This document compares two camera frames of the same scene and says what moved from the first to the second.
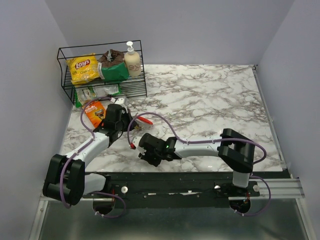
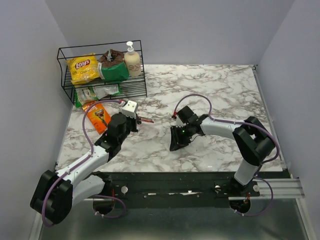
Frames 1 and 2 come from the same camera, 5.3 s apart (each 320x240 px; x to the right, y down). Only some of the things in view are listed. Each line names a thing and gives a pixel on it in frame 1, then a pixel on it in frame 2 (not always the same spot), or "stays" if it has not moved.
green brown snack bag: [112, 66] stays
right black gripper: [154, 163] → [176, 142]
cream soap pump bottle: [133, 59] stays
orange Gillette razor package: [95, 112] stays
